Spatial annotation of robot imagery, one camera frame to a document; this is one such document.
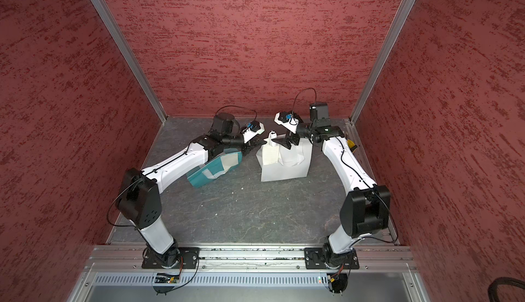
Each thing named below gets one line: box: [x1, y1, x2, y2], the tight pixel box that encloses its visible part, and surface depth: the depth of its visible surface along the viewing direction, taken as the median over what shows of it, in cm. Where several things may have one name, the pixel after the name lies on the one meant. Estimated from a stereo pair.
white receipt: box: [261, 138, 280, 166], surface depth 84 cm
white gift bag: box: [255, 138, 314, 182], surface depth 91 cm
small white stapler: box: [268, 129, 278, 141], surface depth 79 cm
